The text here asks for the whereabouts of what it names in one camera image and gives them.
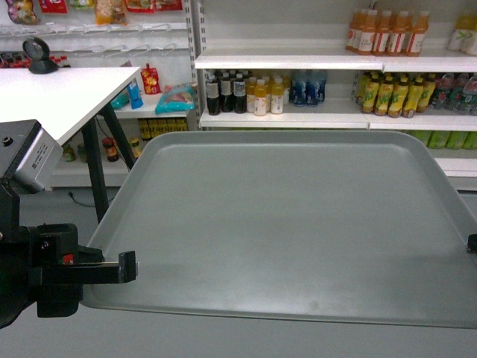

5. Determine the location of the silver grey rectangular tray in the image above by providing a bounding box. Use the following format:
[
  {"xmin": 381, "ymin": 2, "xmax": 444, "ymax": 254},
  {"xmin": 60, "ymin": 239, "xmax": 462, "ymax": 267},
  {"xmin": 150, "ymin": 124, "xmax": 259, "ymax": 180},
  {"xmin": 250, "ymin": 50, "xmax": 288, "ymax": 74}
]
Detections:
[{"xmin": 83, "ymin": 131, "xmax": 476, "ymax": 329}]

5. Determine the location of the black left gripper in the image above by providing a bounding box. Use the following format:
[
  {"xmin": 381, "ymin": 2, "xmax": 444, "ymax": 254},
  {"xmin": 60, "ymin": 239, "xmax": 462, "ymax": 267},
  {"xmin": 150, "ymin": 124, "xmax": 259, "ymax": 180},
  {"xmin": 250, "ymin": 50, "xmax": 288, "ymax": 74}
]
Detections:
[{"xmin": 1, "ymin": 223, "xmax": 136, "ymax": 328}]

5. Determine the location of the blue small package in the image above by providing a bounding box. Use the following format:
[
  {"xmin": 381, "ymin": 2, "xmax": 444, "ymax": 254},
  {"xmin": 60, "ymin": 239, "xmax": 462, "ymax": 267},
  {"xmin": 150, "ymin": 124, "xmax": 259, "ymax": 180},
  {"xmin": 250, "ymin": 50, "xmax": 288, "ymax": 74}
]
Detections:
[{"xmin": 127, "ymin": 79, "xmax": 143, "ymax": 110}]

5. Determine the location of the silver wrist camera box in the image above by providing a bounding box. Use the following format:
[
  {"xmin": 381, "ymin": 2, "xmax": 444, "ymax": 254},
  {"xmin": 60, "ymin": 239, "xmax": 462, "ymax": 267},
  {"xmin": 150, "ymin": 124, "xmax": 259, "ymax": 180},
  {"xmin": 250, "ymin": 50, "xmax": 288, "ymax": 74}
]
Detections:
[{"xmin": 13, "ymin": 128, "xmax": 63, "ymax": 193}]

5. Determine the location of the orange snack bag hanging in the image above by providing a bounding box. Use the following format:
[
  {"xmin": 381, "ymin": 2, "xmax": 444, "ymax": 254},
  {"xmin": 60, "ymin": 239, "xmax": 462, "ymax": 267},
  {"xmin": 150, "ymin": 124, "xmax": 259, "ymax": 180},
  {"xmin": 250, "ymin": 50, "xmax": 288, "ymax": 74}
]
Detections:
[{"xmin": 94, "ymin": 0, "xmax": 126, "ymax": 25}]

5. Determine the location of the white metal shelf unit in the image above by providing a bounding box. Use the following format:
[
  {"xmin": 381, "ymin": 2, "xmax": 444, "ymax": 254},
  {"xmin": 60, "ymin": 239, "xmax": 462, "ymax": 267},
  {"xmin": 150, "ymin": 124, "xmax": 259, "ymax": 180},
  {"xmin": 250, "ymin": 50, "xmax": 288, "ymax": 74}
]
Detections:
[{"xmin": 0, "ymin": 0, "xmax": 477, "ymax": 191}]

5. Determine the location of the red spout pouch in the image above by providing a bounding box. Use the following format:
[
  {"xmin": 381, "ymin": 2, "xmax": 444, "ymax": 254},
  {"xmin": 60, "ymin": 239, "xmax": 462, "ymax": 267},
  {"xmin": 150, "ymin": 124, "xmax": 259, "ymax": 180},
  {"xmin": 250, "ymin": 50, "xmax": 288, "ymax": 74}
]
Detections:
[{"xmin": 141, "ymin": 63, "xmax": 161, "ymax": 95}]

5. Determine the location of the teal snack bag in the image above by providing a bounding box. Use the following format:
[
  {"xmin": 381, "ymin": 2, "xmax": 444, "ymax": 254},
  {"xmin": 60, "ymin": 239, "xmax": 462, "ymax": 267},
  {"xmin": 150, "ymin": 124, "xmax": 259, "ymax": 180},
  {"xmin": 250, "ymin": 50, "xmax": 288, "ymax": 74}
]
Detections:
[{"xmin": 155, "ymin": 84, "xmax": 195, "ymax": 115}]

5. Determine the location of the white checkout table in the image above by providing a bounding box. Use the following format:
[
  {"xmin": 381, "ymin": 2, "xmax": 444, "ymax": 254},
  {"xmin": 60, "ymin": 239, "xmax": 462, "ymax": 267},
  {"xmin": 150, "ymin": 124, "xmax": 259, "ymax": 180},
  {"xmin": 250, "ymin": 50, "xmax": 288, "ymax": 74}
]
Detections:
[{"xmin": 1, "ymin": 66, "xmax": 140, "ymax": 219}]

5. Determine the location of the black barcode scanner stand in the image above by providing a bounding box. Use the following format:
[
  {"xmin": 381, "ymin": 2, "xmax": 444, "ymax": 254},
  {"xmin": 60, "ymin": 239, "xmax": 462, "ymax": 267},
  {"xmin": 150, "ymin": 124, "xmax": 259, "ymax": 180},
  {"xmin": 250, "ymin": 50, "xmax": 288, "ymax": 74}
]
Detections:
[{"xmin": 22, "ymin": 37, "xmax": 59, "ymax": 75}]

